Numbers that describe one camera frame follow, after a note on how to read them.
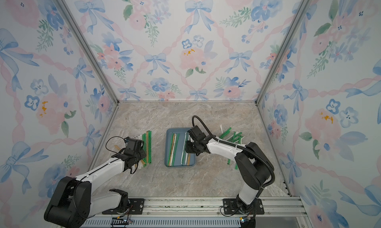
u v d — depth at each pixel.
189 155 0.90
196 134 0.71
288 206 0.76
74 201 0.40
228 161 0.89
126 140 0.80
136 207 0.74
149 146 0.95
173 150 0.93
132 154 0.69
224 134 1.00
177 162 0.88
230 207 0.73
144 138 0.99
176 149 0.94
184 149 0.92
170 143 0.95
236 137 1.00
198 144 0.76
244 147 0.49
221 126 1.06
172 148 0.93
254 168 0.46
